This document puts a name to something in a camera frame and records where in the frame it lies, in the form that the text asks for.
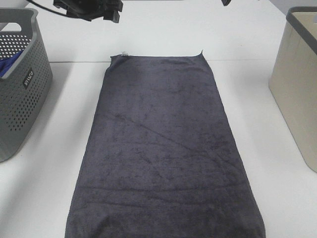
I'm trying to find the blue cloth in basket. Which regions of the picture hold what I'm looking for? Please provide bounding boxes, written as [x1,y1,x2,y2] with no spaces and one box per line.
[0,51,23,79]

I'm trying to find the dark grey towel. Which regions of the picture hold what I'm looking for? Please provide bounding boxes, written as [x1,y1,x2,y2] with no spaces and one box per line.
[65,54,265,238]

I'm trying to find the grey perforated plastic basket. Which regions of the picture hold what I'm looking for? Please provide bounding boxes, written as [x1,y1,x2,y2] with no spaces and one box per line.
[0,7,53,161]

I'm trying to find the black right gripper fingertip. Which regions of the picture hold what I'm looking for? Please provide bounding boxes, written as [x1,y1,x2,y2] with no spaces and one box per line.
[221,0,231,6]

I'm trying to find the beige plastic basket grey rim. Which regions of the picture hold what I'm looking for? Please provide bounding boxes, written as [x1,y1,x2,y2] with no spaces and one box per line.
[269,6,317,171]

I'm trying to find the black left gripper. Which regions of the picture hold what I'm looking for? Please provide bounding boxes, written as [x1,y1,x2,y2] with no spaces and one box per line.
[53,0,123,23]

